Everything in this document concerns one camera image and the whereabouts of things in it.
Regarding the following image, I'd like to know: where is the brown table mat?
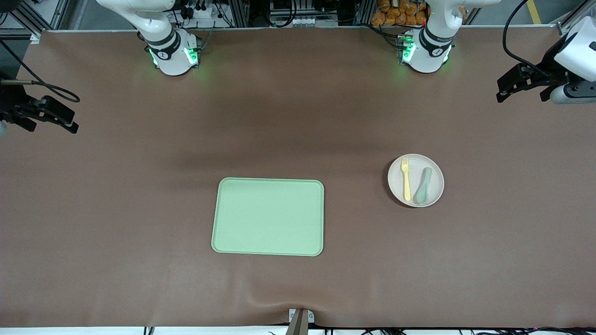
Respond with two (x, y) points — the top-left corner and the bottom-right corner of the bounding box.
(0, 26), (596, 329)

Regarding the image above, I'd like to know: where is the yellow plastic fork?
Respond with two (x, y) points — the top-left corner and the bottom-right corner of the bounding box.
(401, 157), (413, 202)

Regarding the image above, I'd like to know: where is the grey-green plastic spoon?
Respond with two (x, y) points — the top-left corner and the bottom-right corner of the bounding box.
(416, 167), (433, 205)

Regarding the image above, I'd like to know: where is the aluminium frame profile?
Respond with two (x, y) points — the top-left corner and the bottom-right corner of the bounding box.
(230, 0), (250, 27)
(356, 0), (377, 26)
(0, 0), (75, 45)
(556, 0), (592, 37)

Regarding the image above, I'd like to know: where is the light green plastic tray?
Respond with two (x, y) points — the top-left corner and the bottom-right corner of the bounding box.
(211, 177), (325, 257)

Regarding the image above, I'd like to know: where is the orange packaged goods bag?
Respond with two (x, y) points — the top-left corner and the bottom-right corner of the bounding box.
(371, 0), (429, 27)

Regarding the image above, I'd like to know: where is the white metal bracket plate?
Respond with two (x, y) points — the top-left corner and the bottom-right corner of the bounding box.
(288, 308), (315, 324)

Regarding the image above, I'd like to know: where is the beige round plate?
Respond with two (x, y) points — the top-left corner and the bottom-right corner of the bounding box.
(387, 154), (445, 208)

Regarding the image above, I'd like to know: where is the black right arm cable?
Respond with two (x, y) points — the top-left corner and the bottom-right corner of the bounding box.
(0, 40), (81, 104)

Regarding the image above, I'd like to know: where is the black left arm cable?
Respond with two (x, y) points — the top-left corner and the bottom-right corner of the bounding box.
(502, 0), (559, 77)

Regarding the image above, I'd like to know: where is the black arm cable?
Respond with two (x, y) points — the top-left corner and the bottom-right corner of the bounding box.
(0, 40), (81, 104)
(502, 0), (559, 77)

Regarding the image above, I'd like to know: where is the white power strip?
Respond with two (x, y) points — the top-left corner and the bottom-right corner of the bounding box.
(179, 4), (225, 20)

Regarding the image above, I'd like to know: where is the tan camera mount post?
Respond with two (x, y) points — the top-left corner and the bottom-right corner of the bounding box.
(285, 310), (310, 335)

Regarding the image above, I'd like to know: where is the white terminal block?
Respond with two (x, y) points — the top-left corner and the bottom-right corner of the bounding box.
(288, 16), (327, 27)

